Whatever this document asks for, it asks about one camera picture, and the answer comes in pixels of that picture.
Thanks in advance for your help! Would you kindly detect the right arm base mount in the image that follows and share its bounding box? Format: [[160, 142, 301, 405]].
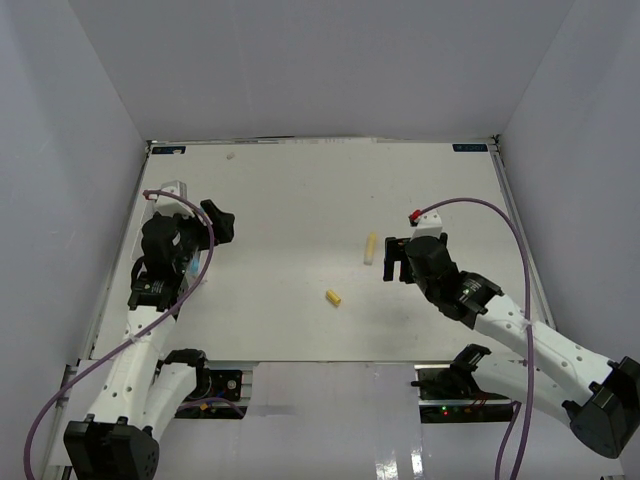
[[411, 344, 514, 424]]

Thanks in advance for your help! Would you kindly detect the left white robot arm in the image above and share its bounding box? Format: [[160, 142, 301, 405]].
[[63, 191, 235, 479]]

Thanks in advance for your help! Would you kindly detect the small yellow cylinder eraser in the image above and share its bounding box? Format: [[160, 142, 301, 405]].
[[325, 289, 342, 307]]

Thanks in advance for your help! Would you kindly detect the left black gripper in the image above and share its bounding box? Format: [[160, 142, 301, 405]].
[[170, 200, 235, 273]]

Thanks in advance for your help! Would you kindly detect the light blue eraser case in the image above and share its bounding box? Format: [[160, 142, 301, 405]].
[[189, 254, 201, 277]]

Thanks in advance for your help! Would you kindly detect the yellow glue stick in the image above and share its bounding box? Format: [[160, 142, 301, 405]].
[[363, 232, 377, 266]]

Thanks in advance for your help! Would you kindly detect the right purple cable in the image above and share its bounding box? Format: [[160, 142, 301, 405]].
[[411, 197, 535, 480]]

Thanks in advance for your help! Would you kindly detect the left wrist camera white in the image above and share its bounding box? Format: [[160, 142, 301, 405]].
[[145, 180, 193, 217]]

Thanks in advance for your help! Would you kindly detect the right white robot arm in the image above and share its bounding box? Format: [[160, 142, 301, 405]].
[[383, 234, 639, 459]]

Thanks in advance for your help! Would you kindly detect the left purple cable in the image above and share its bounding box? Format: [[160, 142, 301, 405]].
[[23, 188, 246, 480]]

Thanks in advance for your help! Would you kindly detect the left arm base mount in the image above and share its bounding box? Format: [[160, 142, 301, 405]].
[[175, 369, 252, 420]]

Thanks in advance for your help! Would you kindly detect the blue logo sticker right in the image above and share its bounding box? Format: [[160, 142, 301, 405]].
[[452, 143, 488, 153]]

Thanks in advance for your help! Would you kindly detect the white compartment organizer box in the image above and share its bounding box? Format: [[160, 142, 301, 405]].
[[132, 198, 210, 286]]

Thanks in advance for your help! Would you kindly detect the purple cable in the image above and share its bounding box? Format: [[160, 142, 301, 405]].
[[411, 197, 535, 480], [23, 188, 246, 480]]

